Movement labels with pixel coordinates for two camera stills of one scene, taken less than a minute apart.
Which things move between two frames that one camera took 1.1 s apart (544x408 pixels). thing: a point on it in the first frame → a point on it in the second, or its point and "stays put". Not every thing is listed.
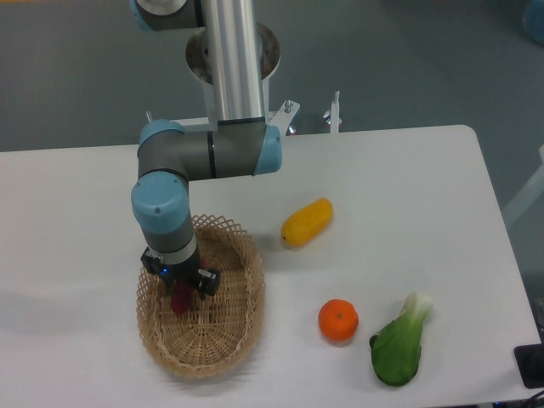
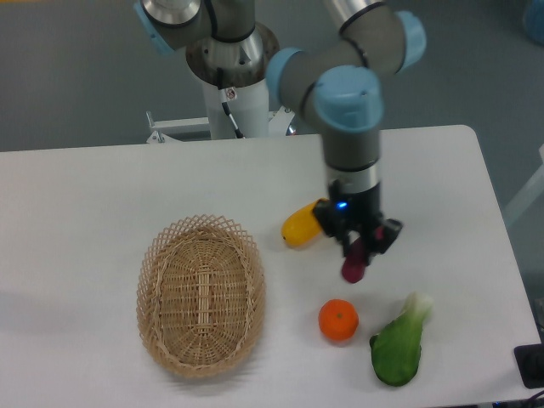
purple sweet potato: (183, 291) → (354, 266)
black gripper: (187, 272) → (349, 212)
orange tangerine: (338, 320) stays put
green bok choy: (395, 349) stays put
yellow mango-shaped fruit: (306, 222) stays put
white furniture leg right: (528, 195) stays put
